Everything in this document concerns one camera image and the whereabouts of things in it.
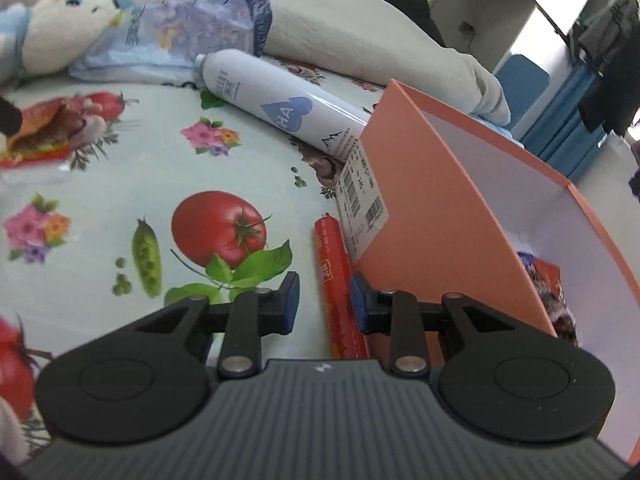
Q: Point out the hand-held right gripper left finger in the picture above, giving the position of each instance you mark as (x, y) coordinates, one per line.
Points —
(290, 303)

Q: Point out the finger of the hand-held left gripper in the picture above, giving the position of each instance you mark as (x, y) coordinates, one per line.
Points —
(7, 120)

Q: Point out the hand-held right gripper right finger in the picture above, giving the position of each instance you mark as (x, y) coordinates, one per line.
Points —
(357, 303)

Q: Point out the red sausage stick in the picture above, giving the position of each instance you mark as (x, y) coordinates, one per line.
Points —
(332, 270)

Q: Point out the large red snack packet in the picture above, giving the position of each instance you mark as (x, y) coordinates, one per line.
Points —
(50, 130)

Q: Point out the orange cardboard box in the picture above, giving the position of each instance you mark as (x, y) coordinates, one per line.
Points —
(425, 185)

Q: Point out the blue and white snack packet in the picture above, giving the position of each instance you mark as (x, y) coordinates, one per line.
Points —
(525, 261)

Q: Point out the small red snack packet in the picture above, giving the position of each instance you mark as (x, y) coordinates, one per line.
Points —
(547, 274)

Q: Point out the clear packet of dark snack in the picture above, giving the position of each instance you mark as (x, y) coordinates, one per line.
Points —
(562, 315)

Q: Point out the white and blue plush toy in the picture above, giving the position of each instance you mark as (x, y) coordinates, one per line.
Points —
(55, 30)

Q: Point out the blue floral printed bag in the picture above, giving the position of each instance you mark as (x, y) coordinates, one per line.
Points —
(190, 30)

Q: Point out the white spray bottle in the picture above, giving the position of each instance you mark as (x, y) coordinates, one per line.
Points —
(270, 95)

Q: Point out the light blue bed sheet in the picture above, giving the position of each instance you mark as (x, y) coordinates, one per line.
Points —
(500, 132)

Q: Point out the grey duvet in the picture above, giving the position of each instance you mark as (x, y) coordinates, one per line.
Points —
(350, 30)

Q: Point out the blue curtain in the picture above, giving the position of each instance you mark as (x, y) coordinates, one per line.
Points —
(565, 125)

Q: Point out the blue chair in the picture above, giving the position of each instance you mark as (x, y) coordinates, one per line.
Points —
(520, 80)

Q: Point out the white shelf unit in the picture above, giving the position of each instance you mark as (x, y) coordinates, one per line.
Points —
(480, 5)

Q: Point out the rack of hanging clothes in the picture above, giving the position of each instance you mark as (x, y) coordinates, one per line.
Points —
(610, 90)

